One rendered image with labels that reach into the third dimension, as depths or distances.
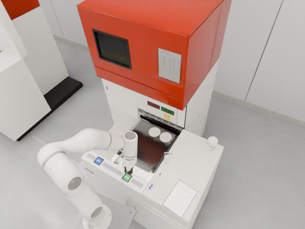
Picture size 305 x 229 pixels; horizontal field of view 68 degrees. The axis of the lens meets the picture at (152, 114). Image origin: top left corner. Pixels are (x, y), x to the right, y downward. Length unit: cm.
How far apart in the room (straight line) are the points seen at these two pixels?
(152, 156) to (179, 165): 23
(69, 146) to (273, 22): 238
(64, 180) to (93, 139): 19
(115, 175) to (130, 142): 49
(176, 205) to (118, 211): 40
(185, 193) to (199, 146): 39
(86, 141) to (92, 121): 234
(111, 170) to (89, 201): 51
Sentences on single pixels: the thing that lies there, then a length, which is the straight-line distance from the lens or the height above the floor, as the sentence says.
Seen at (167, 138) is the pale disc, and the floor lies 90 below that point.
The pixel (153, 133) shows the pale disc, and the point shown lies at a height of 90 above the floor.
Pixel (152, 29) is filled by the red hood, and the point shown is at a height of 179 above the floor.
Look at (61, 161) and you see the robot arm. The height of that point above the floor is 167.
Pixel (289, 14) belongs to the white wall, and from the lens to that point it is 276.
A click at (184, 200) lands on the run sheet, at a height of 97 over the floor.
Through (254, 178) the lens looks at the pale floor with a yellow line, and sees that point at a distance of 288.
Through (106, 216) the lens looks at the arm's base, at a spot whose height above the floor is 87.
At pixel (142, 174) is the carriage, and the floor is 88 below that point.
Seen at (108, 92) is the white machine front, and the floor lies 101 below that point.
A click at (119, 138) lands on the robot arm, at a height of 152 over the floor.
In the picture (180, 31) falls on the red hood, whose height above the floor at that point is 182.
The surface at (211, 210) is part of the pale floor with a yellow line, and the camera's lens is 261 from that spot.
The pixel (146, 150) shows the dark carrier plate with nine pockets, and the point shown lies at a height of 90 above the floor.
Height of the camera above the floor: 244
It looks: 49 degrees down
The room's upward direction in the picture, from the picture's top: 4 degrees counter-clockwise
